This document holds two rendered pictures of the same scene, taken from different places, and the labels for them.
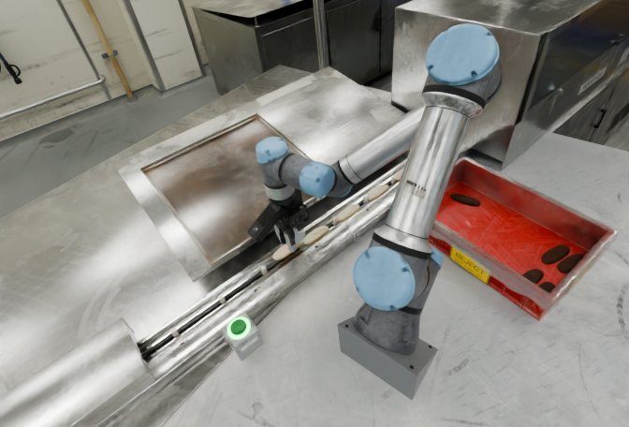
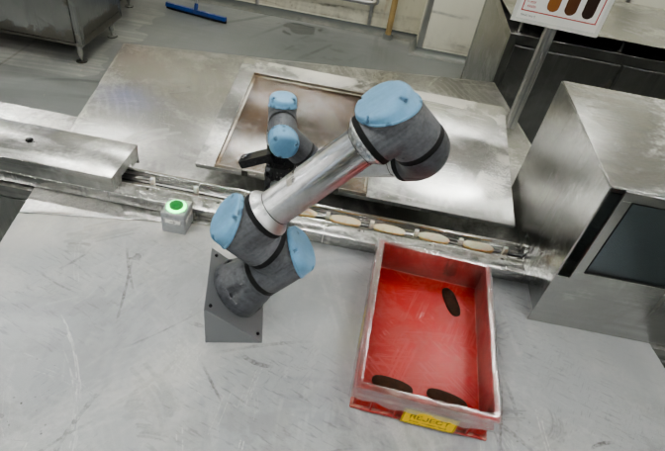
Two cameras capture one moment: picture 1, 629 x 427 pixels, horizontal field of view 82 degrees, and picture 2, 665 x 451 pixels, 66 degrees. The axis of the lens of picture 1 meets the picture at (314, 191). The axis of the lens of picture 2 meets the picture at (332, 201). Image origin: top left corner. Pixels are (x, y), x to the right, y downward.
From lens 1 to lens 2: 79 cm
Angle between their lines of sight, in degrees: 27
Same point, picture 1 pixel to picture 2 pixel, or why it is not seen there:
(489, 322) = (318, 370)
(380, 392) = (197, 320)
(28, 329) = (106, 118)
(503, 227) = (443, 344)
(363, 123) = (458, 173)
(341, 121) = not seen: hidden behind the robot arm
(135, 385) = (100, 180)
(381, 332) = (223, 274)
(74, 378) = (84, 150)
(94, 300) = (147, 132)
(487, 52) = (385, 110)
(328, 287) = not seen: hidden behind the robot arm
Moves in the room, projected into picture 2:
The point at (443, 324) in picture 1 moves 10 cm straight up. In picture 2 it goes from (289, 337) to (292, 313)
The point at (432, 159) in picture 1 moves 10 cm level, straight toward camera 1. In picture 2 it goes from (313, 164) to (266, 172)
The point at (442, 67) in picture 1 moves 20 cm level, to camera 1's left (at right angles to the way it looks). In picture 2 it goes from (362, 103) to (291, 62)
